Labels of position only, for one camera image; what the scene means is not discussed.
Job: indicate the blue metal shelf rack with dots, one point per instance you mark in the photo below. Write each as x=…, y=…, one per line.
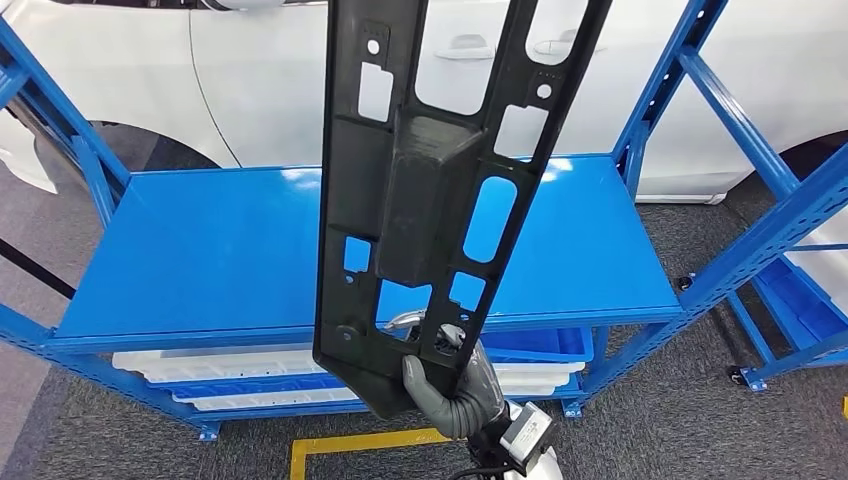
x=199, y=252

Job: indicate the black plastic bracket part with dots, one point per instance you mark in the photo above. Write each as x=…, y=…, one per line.
x=424, y=199

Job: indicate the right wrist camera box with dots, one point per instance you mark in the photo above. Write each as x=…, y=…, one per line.
x=526, y=430

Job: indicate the white car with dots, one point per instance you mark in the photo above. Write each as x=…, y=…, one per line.
x=265, y=86

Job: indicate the blue plastic crate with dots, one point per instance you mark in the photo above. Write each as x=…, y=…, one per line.
x=252, y=386
x=795, y=298
x=536, y=344

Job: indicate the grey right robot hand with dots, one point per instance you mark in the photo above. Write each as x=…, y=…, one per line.
x=457, y=414

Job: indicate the blue wheeled shelf rack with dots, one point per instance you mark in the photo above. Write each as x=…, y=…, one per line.
x=802, y=305

